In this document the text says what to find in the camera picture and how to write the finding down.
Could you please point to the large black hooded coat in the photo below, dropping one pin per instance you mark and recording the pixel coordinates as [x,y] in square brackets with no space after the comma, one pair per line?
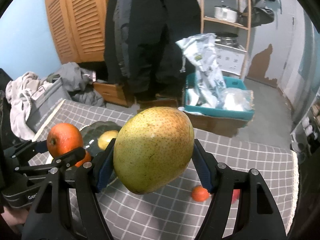
[170,30]

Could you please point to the grey hanging bags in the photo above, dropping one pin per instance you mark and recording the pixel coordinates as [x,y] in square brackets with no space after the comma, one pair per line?
[262,15]

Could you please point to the shoe rack with shoes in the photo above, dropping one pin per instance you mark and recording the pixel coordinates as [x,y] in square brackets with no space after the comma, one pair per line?
[308,130]

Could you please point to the clear plastic bag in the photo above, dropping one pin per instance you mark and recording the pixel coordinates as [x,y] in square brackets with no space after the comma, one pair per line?
[237,100]

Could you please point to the wooden clothes rack shelf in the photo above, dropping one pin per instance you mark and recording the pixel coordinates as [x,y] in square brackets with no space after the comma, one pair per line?
[202,10]

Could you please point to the olive green cloth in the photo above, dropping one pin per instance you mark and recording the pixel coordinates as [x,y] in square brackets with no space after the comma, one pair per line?
[51,78]

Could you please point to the white shoe rack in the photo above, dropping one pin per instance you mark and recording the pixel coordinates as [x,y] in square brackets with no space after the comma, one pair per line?
[300,135]

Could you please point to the large yellow-green pear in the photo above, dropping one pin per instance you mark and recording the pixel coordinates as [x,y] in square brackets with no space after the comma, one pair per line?
[152,150]

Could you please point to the green glass bowl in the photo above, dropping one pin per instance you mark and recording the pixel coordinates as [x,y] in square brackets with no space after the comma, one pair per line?
[91,135]

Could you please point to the white cooking pot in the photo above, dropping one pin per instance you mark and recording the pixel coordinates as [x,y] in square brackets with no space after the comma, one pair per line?
[225,13]

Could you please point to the small orange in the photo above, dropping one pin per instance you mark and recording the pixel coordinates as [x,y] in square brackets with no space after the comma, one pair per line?
[200,193]

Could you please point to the white door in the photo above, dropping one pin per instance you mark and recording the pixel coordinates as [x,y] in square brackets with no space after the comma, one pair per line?
[282,42]

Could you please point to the grey fabric storage bag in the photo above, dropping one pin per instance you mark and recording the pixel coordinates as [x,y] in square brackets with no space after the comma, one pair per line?
[47,105]

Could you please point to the red apple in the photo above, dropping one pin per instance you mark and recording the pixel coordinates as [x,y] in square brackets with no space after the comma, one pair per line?
[235,196]

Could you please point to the grey coat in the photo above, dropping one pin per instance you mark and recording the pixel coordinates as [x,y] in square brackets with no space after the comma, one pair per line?
[122,30]

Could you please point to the steel steamer pot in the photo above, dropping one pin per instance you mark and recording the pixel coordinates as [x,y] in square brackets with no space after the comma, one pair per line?
[226,39]

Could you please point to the wooden louvered wardrobe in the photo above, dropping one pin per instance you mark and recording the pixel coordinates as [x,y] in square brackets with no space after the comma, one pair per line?
[82,17]

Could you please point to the grey checked tablecloth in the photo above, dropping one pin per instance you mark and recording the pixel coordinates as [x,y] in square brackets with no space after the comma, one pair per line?
[162,212]

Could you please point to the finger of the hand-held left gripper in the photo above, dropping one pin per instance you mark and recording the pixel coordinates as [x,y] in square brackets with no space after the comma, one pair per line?
[27,150]
[71,155]

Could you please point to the teal plastic basket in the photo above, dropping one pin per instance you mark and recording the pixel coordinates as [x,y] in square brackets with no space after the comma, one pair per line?
[225,113]

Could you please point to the pale pink fleece blanket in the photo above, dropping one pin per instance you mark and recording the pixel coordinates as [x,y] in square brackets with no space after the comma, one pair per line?
[20,100]

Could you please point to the large cardboard box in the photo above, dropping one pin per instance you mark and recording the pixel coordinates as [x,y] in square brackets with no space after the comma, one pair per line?
[215,125]

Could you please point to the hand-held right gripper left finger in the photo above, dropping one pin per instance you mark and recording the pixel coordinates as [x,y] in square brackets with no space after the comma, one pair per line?
[105,167]

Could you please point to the yellow pear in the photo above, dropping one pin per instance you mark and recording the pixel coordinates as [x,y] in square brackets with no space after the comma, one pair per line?
[107,139]

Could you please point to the white printed rice bag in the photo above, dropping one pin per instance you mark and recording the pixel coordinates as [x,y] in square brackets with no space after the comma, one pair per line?
[205,67]

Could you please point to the grey garment pile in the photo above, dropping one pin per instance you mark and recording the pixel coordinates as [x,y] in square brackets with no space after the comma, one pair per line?
[80,85]

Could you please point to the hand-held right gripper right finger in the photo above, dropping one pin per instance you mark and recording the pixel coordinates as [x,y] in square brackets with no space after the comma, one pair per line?
[203,172]

